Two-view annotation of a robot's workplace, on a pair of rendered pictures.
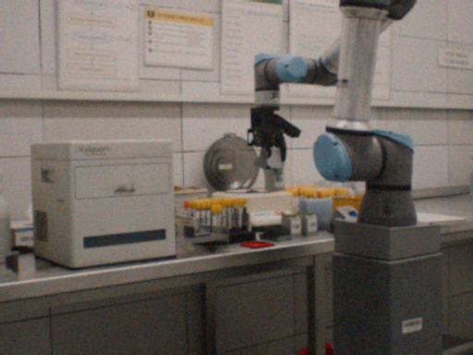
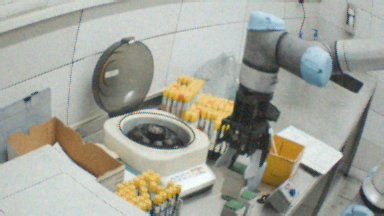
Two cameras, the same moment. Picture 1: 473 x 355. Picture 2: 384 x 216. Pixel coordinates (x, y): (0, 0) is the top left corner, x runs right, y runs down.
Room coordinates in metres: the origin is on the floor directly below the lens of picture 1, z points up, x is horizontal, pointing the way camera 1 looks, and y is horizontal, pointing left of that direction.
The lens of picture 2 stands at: (1.19, 0.38, 1.57)
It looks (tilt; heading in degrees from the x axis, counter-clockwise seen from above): 23 degrees down; 336
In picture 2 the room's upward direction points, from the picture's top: 11 degrees clockwise
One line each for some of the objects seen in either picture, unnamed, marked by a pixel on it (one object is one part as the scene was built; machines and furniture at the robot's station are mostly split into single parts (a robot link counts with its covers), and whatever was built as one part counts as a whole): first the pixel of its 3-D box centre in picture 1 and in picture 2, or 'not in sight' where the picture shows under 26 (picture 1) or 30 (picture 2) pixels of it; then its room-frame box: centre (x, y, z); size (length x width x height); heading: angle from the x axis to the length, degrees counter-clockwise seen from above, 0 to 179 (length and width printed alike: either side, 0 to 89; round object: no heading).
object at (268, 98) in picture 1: (268, 99); (260, 77); (1.94, -0.08, 1.29); 0.08 x 0.08 x 0.05
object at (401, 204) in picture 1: (387, 202); not in sight; (1.68, -0.37, 1.00); 0.15 x 0.15 x 0.10
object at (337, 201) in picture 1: (359, 211); (279, 162); (2.22, -0.40, 0.93); 0.13 x 0.13 x 0.10; 41
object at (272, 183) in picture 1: (274, 179); (236, 181); (1.96, -0.10, 1.05); 0.05 x 0.04 x 0.06; 36
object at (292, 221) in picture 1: (290, 225); (231, 213); (2.01, -0.15, 0.91); 0.05 x 0.04 x 0.07; 36
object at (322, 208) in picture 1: (316, 214); (246, 181); (2.14, -0.24, 0.92); 0.10 x 0.07 x 0.10; 118
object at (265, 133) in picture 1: (265, 127); (249, 118); (1.94, -0.08, 1.20); 0.09 x 0.08 x 0.12; 126
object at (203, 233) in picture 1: (189, 235); not in sight; (1.75, 0.14, 0.92); 0.21 x 0.07 x 0.05; 126
